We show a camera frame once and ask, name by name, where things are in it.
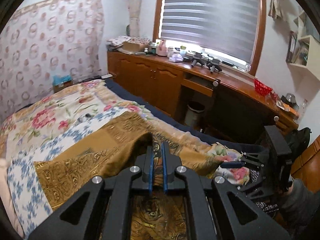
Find grey waste bin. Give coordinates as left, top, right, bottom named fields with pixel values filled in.
left=184, top=101, right=205, bottom=127

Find blue tissue box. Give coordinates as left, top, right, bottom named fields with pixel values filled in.
left=52, top=75, right=73, bottom=93

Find cardboard box on sideboard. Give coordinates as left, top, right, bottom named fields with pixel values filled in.
left=122, top=41, right=148, bottom=53

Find white wall shelf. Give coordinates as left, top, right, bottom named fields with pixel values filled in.
left=286, top=11, right=319, bottom=80

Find pink floral bed cover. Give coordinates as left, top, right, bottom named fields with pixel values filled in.
left=1, top=80, right=249, bottom=192

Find striped window blind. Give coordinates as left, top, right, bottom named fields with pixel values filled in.
left=160, top=0, right=259, bottom=63

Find brown gold patterned garment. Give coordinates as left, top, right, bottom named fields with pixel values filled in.
left=34, top=112, right=220, bottom=239

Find blue floral white blanket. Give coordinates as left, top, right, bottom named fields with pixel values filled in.
left=7, top=107, right=127, bottom=239

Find long wooden sideboard cabinet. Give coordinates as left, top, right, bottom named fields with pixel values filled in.
left=107, top=51, right=298, bottom=143

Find pink jug on sideboard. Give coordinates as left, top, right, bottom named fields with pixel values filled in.
left=156, top=40, right=167, bottom=57

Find right hand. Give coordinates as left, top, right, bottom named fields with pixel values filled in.
left=283, top=175, right=295, bottom=197

